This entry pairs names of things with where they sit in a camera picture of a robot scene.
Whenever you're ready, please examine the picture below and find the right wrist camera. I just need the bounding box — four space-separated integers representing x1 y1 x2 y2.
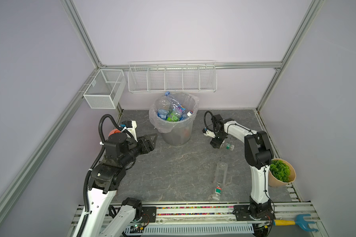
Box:
202 128 215 138

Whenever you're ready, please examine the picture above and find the blue yellow toy rake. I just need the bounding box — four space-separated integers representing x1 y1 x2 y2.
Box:
273 214 319 232

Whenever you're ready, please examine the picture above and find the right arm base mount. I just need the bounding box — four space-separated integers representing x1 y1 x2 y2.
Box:
232 203 276 221

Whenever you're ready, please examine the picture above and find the blue cartoon label water bottle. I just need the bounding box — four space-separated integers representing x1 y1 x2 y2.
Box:
165 91 186 113

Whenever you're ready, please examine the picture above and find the long white wire shelf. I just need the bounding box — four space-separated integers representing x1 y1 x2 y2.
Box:
128 60 218 93

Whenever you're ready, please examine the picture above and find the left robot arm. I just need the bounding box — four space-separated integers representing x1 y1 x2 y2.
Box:
73 114 157 237

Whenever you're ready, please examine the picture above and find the potted green plant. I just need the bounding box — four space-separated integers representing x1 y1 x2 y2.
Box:
269 159 296 187

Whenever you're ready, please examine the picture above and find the bird label tea bottle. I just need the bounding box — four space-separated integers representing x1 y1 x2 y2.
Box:
221 142 235 151

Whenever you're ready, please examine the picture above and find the tall clear bottle green-red cap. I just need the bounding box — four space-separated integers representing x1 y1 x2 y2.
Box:
212 162 228 201

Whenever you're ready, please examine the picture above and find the lime green label bottle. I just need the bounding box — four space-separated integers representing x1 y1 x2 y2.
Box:
167 110 183 122

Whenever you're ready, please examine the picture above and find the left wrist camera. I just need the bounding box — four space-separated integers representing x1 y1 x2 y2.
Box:
120 120 137 141

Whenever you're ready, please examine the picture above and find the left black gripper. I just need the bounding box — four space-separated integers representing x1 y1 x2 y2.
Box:
120 133 157 167

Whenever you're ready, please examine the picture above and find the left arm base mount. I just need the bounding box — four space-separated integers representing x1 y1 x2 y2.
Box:
132 206 157 223

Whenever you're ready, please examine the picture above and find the pink watering can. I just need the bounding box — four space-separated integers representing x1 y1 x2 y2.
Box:
108 129 121 137

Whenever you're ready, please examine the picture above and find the small white mesh basket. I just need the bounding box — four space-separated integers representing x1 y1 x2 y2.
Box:
83 69 127 109

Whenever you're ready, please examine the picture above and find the orange NFC juice bottle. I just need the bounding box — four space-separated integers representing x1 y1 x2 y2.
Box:
179 127 192 143

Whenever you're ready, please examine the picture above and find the grey mesh waste bin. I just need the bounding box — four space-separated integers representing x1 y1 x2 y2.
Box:
152 92 196 146

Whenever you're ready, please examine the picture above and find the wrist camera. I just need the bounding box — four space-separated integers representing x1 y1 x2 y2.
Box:
120 120 137 141
202 128 215 138

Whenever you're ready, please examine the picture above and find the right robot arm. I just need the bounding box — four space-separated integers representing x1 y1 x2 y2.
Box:
203 111 275 218

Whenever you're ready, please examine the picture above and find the clear plastic bin liner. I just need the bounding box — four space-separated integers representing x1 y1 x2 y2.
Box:
149 92 199 133

